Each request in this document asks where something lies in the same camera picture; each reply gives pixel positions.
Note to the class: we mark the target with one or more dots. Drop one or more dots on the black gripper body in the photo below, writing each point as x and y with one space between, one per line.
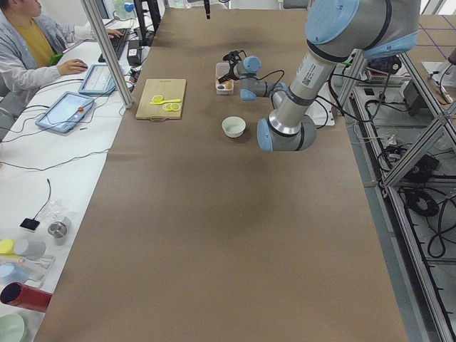
233 70

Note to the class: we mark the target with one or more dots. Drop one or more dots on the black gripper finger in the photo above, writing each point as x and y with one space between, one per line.
227 76
207 9

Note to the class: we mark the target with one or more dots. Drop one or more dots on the clear plastic egg box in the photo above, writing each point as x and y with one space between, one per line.
223 85

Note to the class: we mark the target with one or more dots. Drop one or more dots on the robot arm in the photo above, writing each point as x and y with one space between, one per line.
333 30

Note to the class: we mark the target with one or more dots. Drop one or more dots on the person left hand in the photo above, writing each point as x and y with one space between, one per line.
114 33

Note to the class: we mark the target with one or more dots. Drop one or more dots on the person right hand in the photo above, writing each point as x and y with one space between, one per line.
71 67

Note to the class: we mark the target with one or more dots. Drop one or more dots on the white ceramic bowl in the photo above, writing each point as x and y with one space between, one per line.
233 126

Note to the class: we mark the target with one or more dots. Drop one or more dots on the bamboo cutting board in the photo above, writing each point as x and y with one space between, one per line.
170 89

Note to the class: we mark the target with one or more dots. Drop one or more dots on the lemon slice pair far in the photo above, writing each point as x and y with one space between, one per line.
157 99

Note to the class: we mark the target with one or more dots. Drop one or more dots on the black power adapter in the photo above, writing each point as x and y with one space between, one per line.
134 54

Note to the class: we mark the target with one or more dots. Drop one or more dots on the black keyboard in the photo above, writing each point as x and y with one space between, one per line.
119 42

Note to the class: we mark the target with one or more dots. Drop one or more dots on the far blue teach pendant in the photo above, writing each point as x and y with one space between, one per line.
97 81

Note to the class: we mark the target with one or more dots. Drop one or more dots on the blue teach pendant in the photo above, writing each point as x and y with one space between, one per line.
65 113
97 81

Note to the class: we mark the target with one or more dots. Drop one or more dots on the near blue teach pendant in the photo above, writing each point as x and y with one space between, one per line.
65 113

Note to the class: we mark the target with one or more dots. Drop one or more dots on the person in grey jacket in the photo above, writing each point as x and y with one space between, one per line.
30 45

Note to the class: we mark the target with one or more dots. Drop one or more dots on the steel cup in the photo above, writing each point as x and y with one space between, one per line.
59 230

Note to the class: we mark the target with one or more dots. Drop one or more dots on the small black square device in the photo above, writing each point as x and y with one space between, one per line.
30 224

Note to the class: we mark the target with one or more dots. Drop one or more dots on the grey cup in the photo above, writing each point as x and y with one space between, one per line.
30 249

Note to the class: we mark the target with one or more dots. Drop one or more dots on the yellow cup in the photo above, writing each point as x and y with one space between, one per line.
7 246

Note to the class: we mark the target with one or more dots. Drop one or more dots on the light blue cup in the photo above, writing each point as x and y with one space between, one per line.
11 272

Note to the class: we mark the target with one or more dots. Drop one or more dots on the green bowl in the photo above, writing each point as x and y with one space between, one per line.
13 328

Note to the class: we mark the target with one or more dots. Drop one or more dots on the lemon slice pair near handle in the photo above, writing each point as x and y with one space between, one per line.
171 107

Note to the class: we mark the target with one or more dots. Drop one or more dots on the white camera stand pole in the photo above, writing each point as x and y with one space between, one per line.
326 110

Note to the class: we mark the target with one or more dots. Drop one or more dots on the aluminium frame post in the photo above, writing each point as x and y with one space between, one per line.
96 23

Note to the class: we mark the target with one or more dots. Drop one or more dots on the aluminium table frame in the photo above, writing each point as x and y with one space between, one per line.
401 120

